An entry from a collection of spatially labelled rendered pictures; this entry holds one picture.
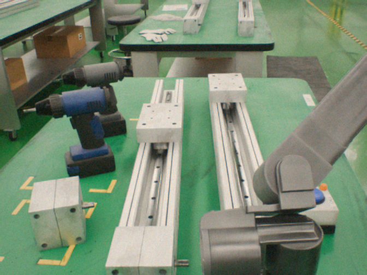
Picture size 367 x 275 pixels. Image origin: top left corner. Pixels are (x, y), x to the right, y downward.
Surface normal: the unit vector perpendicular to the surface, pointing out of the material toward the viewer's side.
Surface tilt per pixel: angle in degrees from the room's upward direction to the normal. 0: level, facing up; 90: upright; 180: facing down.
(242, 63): 90
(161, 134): 90
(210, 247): 41
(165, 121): 0
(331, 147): 48
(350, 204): 0
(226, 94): 90
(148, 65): 90
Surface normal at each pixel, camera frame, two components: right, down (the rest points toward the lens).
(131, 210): -0.04, -0.89
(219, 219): 0.01, -0.28
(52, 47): -0.07, 0.46
